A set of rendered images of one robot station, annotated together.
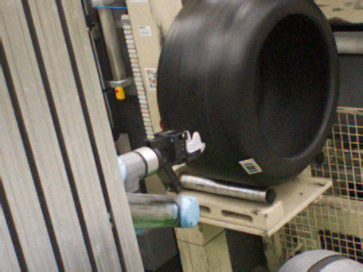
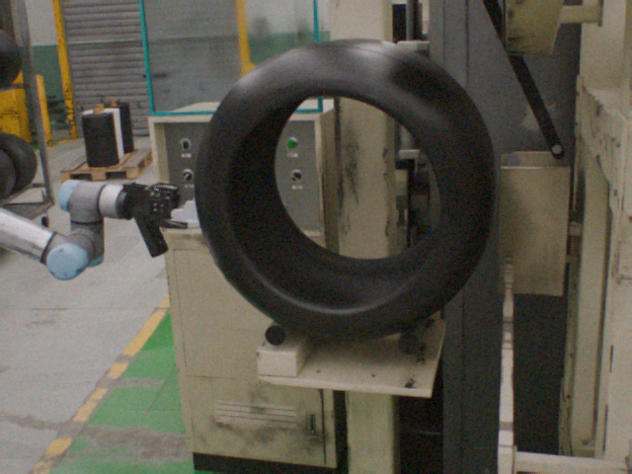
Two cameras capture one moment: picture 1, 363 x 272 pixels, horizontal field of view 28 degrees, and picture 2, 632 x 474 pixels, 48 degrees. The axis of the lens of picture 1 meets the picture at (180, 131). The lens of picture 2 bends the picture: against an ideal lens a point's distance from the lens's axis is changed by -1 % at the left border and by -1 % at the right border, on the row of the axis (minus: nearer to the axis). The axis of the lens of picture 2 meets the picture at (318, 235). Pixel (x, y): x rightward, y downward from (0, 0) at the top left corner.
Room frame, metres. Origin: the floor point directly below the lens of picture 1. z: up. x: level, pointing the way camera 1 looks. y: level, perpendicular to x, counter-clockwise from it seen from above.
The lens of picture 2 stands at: (1.29, -1.48, 1.53)
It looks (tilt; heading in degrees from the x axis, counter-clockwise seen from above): 17 degrees down; 61
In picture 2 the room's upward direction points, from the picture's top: 3 degrees counter-clockwise
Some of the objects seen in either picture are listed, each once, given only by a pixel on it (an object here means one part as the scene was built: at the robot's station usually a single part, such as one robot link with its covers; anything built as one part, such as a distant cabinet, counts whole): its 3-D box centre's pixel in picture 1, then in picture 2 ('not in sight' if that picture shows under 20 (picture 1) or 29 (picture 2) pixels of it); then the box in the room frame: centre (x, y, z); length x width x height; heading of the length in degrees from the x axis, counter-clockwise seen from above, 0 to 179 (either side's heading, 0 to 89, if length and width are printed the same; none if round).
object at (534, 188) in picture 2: not in sight; (531, 221); (2.53, -0.31, 1.05); 0.20 x 0.15 x 0.30; 45
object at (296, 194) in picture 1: (254, 197); (358, 349); (2.11, -0.20, 0.80); 0.37 x 0.36 x 0.02; 135
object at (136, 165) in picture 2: not in sight; (107, 137); (3.27, 6.77, 0.38); 1.20 x 0.80 x 0.76; 63
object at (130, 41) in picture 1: (145, 83); not in sight; (2.31, 0.08, 1.19); 0.05 x 0.04 x 0.48; 135
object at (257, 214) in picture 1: (227, 206); (299, 330); (2.01, -0.10, 0.83); 0.36 x 0.09 x 0.06; 45
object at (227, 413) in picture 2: not in sight; (265, 290); (2.28, 0.67, 0.63); 0.56 x 0.41 x 1.27; 135
